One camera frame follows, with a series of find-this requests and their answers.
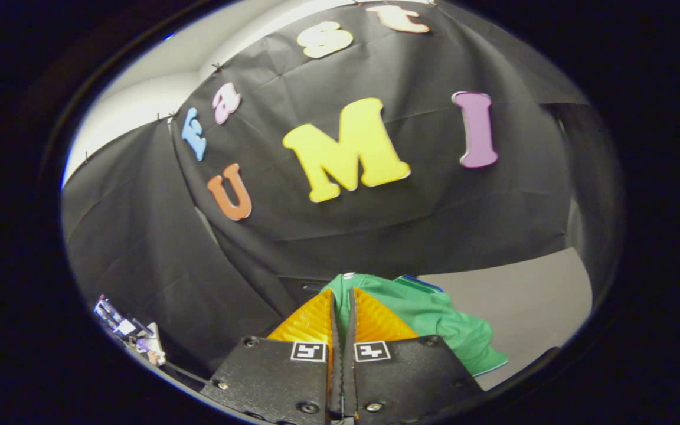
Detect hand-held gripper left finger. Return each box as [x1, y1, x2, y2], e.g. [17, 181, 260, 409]
[201, 289, 344, 425]

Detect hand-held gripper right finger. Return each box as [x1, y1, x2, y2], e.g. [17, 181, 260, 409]
[344, 288, 485, 423]

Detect green polo shirt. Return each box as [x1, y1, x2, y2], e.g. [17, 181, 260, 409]
[321, 273, 509, 377]

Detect grey cabinet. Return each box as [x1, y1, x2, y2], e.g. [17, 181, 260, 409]
[417, 247, 593, 390]

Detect black backdrop cloth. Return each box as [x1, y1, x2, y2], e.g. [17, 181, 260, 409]
[60, 0, 624, 378]

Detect small cluttered items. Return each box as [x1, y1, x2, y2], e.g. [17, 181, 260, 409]
[93, 294, 167, 367]

